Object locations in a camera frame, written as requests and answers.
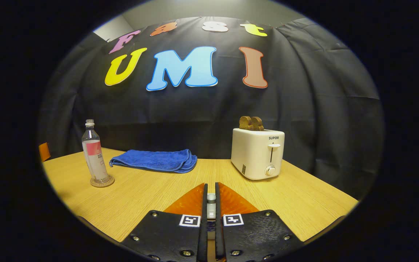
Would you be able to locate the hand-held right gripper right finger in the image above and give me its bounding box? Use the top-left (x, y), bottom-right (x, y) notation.
top-left (215, 182), bottom-right (303, 262)

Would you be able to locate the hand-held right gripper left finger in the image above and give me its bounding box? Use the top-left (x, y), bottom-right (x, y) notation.
top-left (122, 183), bottom-right (209, 262)

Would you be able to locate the clear plastic water bottle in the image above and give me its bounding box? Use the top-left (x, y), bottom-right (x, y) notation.
top-left (82, 119), bottom-right (110, 184)

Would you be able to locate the round coaster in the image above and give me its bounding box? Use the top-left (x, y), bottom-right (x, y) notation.
top-left (90, 175), bottom-right (115, 188)

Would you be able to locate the blue folded towel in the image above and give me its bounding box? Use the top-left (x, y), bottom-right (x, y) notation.
top-left (109, 149), bottom-right (198, 174)

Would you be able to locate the white toaster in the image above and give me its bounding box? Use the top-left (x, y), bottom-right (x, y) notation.
top-left (231, 128), bottom-right (285, 181)

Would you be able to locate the black backdrop cloth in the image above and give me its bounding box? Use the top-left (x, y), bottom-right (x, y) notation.
top-left (37, 16), bottom-right (384, 199)

